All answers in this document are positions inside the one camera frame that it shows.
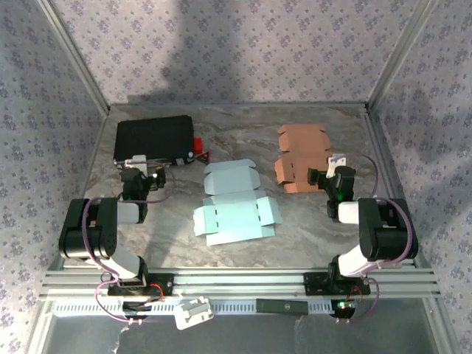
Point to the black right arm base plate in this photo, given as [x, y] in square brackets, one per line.
[313, 284]

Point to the orange paper box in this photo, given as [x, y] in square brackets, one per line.
[298, 140]

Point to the aluminium side rail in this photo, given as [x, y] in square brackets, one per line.
[380, 147]
[86, 177]

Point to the aluminium frame post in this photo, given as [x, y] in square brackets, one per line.
[75, 55]
[400, 55]

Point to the circuit board with LEDs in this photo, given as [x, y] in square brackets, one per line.
[344, 305]

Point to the black rectangular device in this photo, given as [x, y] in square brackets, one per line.
[282, 307]

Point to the small red block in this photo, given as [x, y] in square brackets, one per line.
[199, 144]

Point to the aluminium mounting rail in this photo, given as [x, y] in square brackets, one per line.
[239, 284]

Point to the aluminium back rail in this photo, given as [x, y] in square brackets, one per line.
[239, 105]

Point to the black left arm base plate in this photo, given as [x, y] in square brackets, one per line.
[167, 285]

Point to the black connector block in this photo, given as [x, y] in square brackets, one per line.
[134, 306]

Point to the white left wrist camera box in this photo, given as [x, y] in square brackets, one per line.
[139, 159]

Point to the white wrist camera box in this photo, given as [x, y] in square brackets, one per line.
[139, 159]
[337, 160]

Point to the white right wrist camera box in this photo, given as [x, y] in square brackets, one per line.
[337, 160]

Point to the grey metal sheet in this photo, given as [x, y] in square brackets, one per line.
[239, 335]

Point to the black hard case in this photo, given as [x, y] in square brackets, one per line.
[155, 136]

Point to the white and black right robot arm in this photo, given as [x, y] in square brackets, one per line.
[348, 213]

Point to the light blue paper box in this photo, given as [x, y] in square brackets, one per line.
[228, 221]

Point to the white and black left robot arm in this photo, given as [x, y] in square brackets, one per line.
[129, 213]

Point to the white plastic bracket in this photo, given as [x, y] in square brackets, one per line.
[191, 313]

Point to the dark red triangle piece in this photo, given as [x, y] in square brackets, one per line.
[204, 158]

